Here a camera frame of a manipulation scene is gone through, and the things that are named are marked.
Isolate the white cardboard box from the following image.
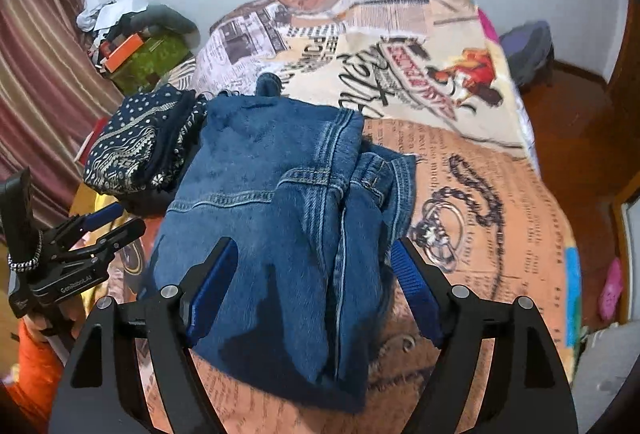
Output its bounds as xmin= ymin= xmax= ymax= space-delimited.
xmin=572 ymin=321 xmax=639 ymax=433

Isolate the newspaper print bed blanket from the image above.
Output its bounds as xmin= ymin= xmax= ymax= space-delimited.
xmin=106 ymin=0 xmax=584 ymax=434

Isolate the red book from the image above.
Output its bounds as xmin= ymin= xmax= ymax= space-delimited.
xmin=74 ymin=117 xmax=108 ymax=167

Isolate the person left hand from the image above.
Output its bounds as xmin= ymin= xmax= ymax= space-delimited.
xmin=22 ymin=295 xmax=89 ymax=345

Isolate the pink croc shoe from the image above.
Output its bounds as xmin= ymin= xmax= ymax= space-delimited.
xmin=598 ymin=258 xmax=624 ymax=321

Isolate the grey green clothes pile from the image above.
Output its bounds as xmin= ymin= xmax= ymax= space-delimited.
xmin=76 ymin=0 xmax=198 ymax=43

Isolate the orange box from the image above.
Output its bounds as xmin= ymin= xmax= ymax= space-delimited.
xmin=104 ymin=34 xmax=144 ymax=72

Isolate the navy patterned folded cloth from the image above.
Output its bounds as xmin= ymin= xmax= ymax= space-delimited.
xmin=84 ymin=84 xmax=207 ymax=197

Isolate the green patterned storage box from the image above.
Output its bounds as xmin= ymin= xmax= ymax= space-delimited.
xmin=108 ymin=32 xmax=192 ymax=96

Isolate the purple grey backpack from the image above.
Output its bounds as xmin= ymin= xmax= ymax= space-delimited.
xmin=499 ymin=20 xmax=554 ymax=93

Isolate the wooden door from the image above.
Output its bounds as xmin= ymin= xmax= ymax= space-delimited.
xmin=605 ymin=0 xmax=639 ymax=202

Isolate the yellow garment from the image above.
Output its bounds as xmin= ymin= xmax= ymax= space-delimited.
xmin=70 ymin=184 xmax=124 ymax=313

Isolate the blue denim jacket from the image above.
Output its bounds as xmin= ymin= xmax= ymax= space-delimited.
xmin=149 ymin=95 xmax=416 ymax=414

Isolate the striped maroon curtain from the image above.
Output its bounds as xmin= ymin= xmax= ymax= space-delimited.
xmin=1 ymin=0 xmax=122 ymax=225

